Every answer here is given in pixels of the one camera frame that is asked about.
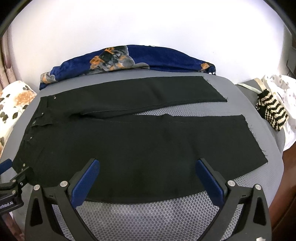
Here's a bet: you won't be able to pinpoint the white patterned cloth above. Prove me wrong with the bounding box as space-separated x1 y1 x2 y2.
262 74 296 151

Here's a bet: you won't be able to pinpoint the blue floral blanket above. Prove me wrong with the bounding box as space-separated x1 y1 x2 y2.
39 45 216 90

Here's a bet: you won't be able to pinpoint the grey mesh mattress cover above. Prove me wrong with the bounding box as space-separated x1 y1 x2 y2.
3 69 285 240

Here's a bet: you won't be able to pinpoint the black pants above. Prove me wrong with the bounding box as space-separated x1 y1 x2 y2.
13 76 267 203

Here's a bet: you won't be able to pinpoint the black white striped knit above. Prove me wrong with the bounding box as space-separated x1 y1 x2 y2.
255 89 288 132

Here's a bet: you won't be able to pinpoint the brown wooden furniture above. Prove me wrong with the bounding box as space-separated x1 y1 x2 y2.
269 144 295 228

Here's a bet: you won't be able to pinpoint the white floral pillow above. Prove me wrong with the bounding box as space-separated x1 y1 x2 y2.
0 80 37 155

